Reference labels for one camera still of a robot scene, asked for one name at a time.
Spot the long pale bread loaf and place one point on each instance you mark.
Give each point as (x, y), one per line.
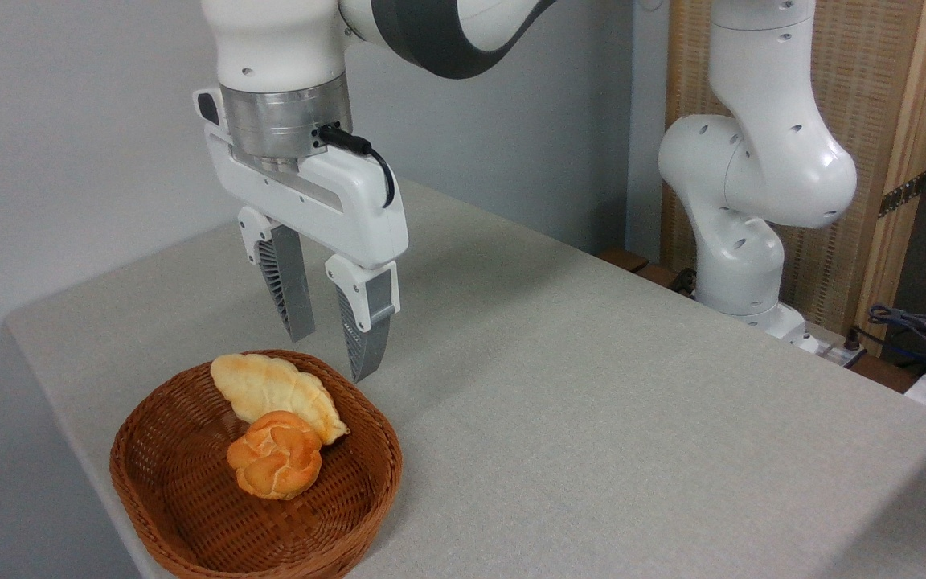
(270, 386)

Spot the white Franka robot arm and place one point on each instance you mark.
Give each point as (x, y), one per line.
(752, 161)

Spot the wooden rattan folding screen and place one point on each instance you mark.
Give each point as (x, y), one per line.
(873, 80)

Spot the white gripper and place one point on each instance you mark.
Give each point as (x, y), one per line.
(350, 209)

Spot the black screen hinge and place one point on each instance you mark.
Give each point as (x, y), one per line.
(903, 194)

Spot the brown wicker basket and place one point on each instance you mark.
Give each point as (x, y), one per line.
(182, 498)

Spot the brown wooden base board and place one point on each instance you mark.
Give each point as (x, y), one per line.
(624, 259)

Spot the round orange bread roll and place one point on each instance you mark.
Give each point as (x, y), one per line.
(274, 458)

